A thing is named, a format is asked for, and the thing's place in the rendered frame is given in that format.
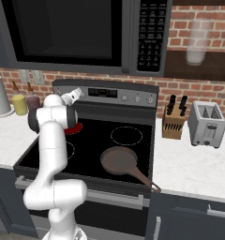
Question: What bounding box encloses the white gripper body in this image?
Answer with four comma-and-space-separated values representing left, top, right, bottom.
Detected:
67, 87, 85, 103

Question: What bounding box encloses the red glowing burner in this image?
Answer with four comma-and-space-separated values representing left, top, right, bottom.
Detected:
63, 121, 84, 136

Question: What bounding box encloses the black and steel stove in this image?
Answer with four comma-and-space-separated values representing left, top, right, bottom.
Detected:
13, 78, 160, 240

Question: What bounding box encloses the dark red squeeze bottle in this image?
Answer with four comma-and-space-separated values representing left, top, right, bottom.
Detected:
25, 81, 41, 113

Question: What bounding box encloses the black and grey microwave oven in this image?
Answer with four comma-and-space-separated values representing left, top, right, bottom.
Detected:
0, 0, 173, 78

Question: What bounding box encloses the brown frying pan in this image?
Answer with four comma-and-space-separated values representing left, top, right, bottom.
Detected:
99, 145, 162, 193

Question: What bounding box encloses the wooden knife block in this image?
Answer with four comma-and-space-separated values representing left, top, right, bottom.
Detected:
161, 105, 188, 141

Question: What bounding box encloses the dark grey cupboard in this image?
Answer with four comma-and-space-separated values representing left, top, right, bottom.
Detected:
0, 166, 40, 239

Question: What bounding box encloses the dark wooden shelf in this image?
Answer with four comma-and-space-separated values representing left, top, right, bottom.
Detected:
163, 49, 225, 83

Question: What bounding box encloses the clear glass jar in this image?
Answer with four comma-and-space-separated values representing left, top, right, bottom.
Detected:
185, 18, 213, 67

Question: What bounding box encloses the silver toaster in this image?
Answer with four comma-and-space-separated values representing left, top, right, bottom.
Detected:
187, 99, 225, 149

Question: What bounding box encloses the dark grey drawer front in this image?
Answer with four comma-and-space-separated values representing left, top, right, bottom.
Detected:
172, 194, 225, 223

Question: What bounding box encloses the dark grey cupboard door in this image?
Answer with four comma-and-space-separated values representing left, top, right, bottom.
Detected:
145, 191, 225, 240

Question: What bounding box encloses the grey wall socket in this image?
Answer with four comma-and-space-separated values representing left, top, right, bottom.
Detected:
31, 69, 45, 85
18, 68, 32, 84

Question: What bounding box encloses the black knife handle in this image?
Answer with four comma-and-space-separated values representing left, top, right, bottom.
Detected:
178, 95, 189, 117
166, 94, 177, 116

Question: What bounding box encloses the steel oven door handle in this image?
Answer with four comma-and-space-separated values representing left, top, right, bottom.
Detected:
14, 174, 150, 211

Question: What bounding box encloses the steel cupboard door handle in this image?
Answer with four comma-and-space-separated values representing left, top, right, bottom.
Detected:
153, 216, 162, 240

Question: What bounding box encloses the steel drawer handle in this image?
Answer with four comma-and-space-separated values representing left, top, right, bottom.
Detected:
206, 203, 225, 219

